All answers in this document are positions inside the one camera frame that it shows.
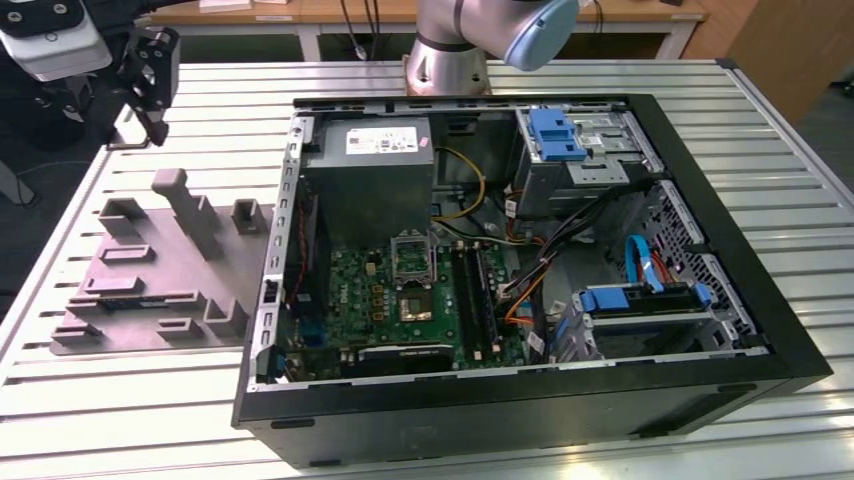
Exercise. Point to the grey plastic parts rack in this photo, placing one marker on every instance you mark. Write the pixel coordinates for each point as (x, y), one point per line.
(180, 280)

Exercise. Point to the hard disk in blue carrier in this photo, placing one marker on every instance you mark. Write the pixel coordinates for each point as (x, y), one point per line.
(603, 299)

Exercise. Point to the metal drive cage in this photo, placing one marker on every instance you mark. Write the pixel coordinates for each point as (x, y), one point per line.
(600, 172)

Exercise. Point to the black open PC case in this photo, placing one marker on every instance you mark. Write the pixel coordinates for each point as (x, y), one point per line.
(467, 425)

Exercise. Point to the grey power supply unit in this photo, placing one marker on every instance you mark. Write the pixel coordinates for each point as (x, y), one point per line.
(367, 195)

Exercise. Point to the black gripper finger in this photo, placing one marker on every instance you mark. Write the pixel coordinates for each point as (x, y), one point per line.
(153, 125)

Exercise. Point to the black RAM slot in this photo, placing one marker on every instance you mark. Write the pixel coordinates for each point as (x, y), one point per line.
(464, 300)
(480, 300)
(487, 300)
(472, 300)

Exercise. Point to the grey camera box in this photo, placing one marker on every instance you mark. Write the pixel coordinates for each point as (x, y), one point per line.
(53, 50)

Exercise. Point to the black graphics card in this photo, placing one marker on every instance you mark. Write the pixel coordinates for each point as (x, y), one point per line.
(400, 352)

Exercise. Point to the white box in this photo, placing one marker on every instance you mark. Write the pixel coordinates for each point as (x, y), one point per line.
(223, 5)

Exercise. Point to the blue expansion slot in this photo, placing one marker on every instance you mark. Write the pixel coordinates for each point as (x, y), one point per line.
(312, 334)

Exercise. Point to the green motherboard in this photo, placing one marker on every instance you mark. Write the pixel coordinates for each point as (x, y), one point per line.
(360, 300)

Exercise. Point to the metal disk bay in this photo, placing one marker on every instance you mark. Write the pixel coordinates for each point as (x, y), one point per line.
(667, 316)

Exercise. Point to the CPU socket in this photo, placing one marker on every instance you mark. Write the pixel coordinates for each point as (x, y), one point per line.
(415, 305)

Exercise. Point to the empty blue disk carrier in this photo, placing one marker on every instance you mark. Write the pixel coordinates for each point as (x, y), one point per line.
(550, 130)

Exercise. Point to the wooden cabinet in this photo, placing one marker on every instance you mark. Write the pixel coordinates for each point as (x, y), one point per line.
(787, 50)

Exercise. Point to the blue port connector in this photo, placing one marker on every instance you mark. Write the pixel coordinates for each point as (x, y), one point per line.
(276, 364)

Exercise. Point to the grey furniture leg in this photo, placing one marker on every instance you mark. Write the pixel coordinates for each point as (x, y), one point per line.
(8, 177)

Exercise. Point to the RAM stick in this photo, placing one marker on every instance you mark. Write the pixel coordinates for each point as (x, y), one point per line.
(140, 303)

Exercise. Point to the wooden desk white legs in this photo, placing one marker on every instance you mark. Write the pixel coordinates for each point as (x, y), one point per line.
(634, 16)

